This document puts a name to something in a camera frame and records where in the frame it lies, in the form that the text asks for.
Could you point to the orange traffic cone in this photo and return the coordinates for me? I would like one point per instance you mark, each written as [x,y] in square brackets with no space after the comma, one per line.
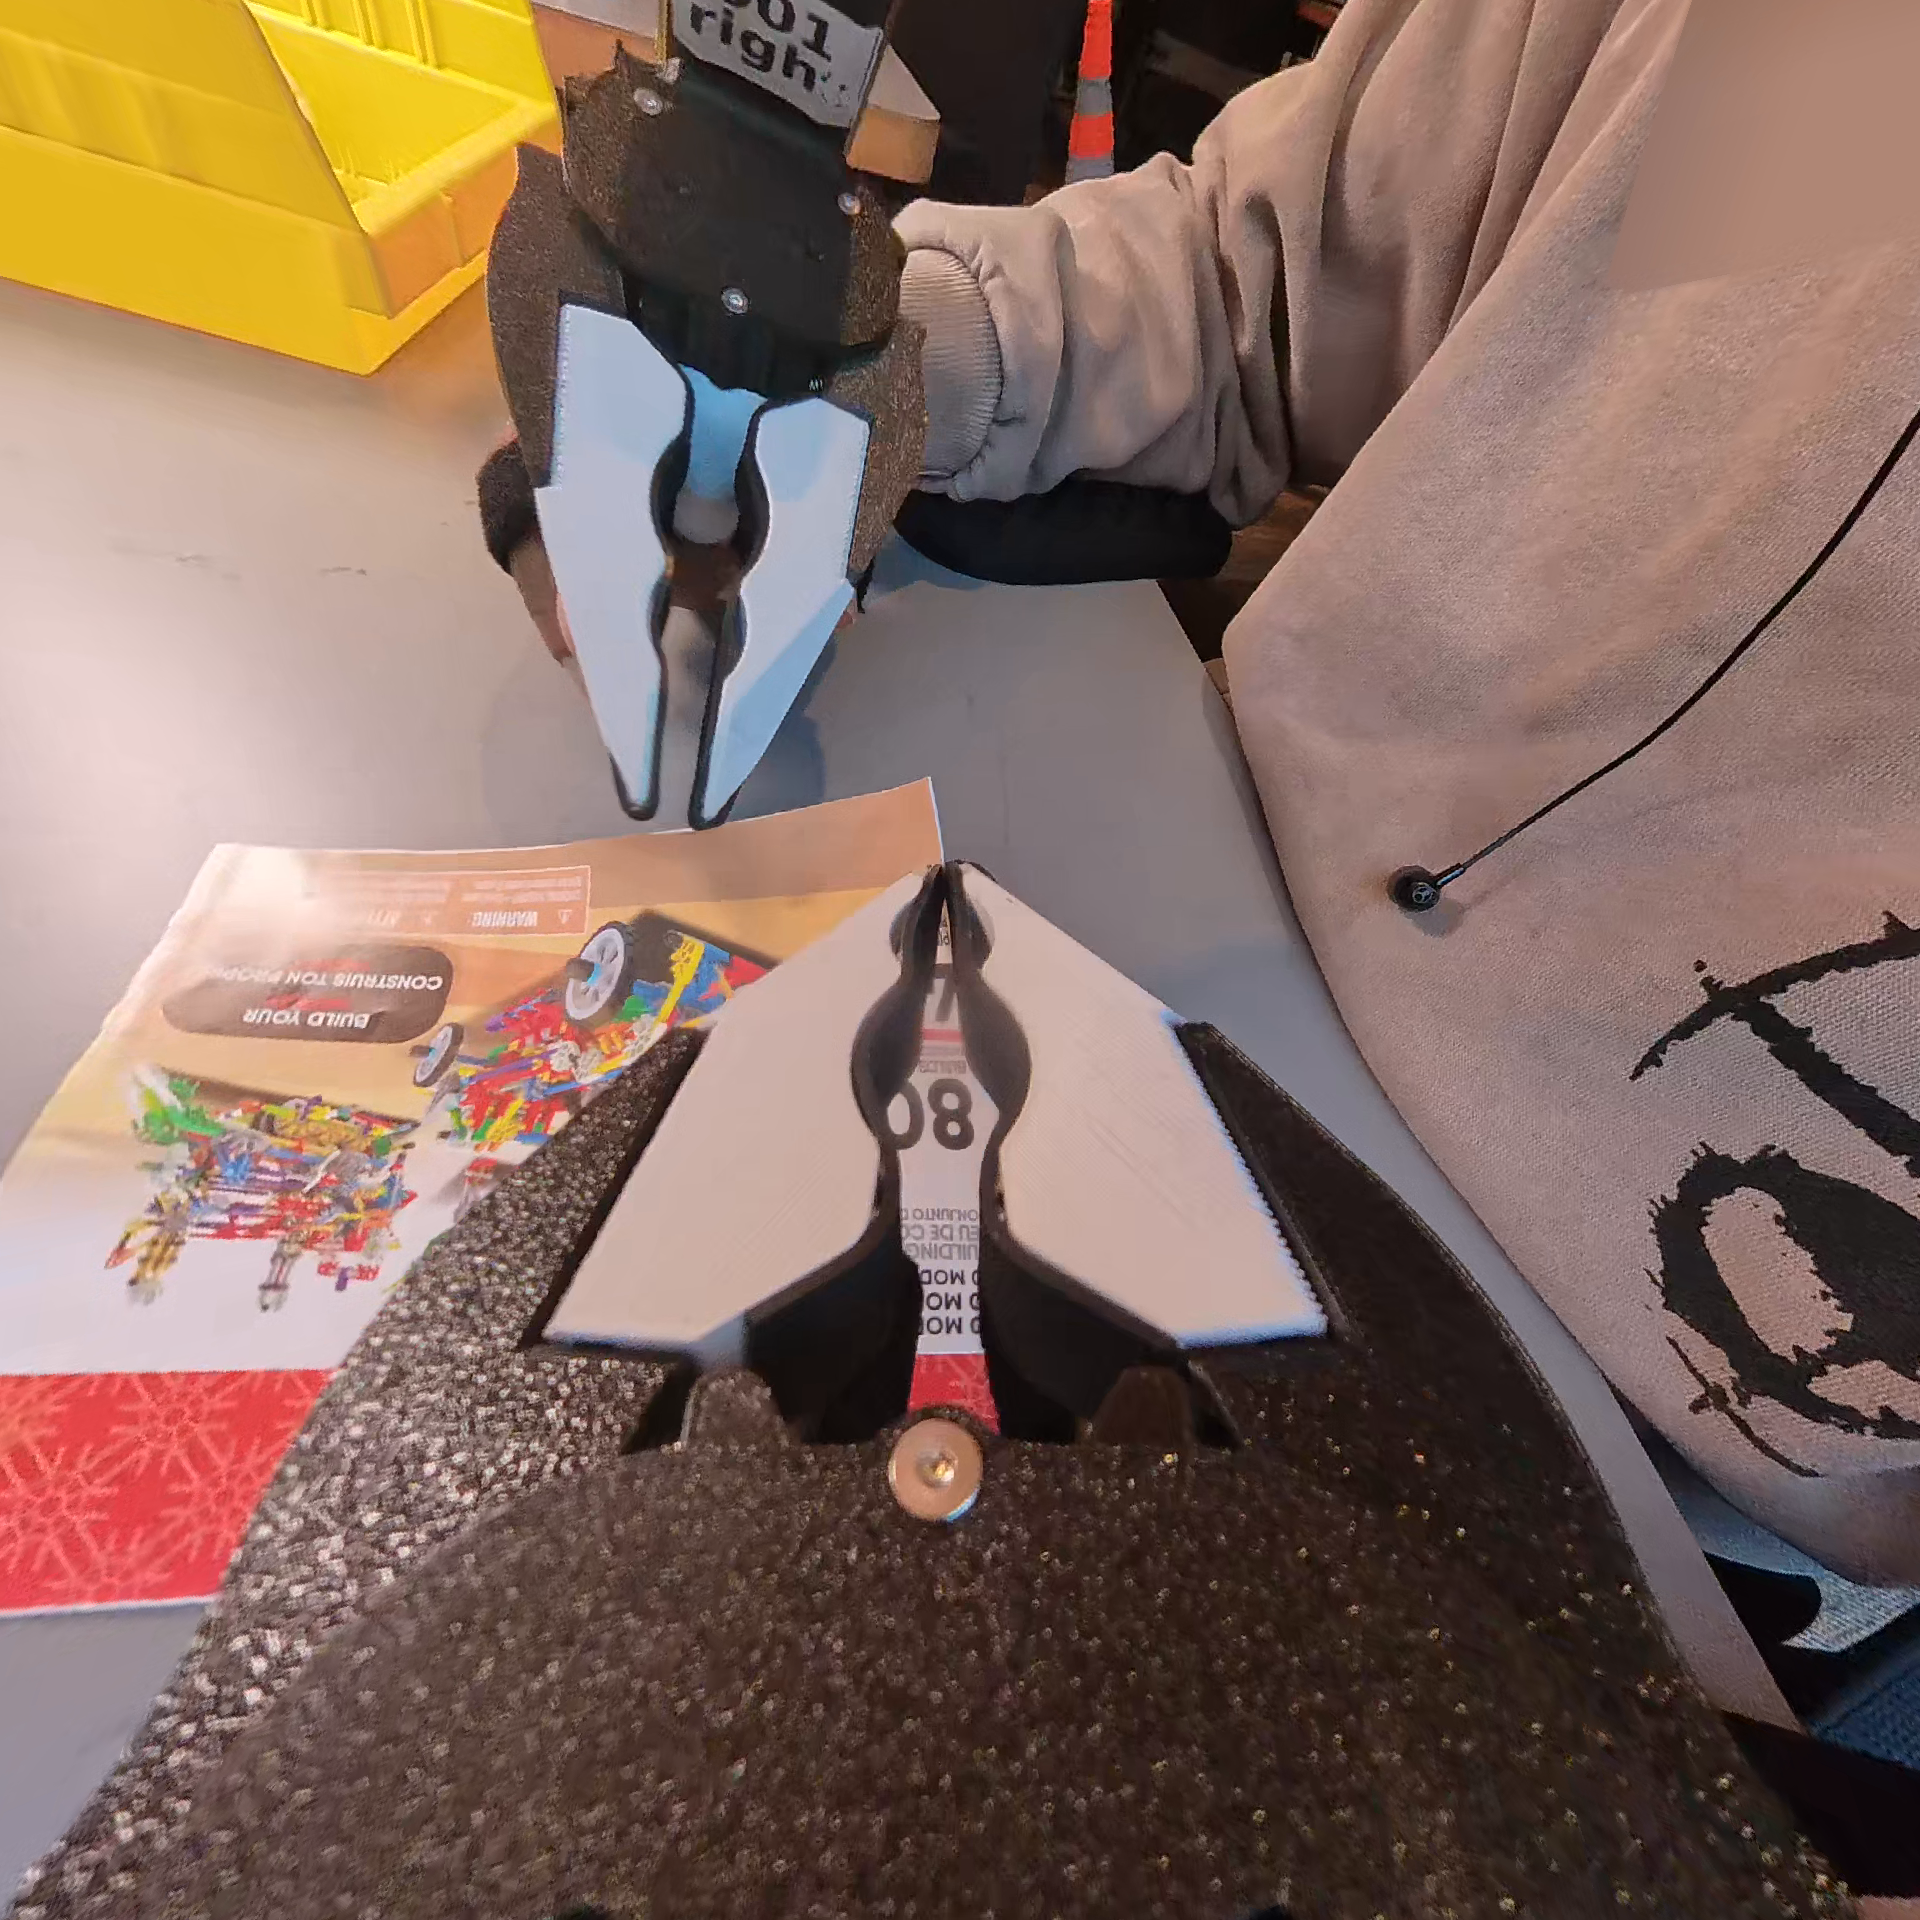
[1096,105]

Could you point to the black chair armrest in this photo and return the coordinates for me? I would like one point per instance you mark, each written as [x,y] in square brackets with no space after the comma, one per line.
[1080,533]

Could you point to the grey desk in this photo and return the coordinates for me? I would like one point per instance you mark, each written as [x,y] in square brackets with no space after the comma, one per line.
[224,600]

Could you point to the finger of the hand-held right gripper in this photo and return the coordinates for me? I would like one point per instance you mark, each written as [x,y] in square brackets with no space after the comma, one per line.
[811,570]
[610,524]

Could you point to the black lavalier microphone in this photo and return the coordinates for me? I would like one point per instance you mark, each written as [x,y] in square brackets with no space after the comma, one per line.
[1413,892]

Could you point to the person's right hand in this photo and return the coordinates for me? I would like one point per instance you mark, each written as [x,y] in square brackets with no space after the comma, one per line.
[518,524]

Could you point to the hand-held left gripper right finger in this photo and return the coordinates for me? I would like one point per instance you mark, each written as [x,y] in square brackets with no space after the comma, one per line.
[1156,1184]

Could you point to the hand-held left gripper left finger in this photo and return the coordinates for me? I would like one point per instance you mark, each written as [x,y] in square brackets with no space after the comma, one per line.
[720,1184]

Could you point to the yellow plastic bin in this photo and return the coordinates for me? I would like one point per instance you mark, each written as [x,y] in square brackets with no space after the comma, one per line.
[181,195]

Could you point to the person's torso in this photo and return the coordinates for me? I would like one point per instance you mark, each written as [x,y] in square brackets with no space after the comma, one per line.
[1576,750]

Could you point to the colourful instruction booklet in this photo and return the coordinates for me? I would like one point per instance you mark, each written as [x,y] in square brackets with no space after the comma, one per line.
[224,1125]

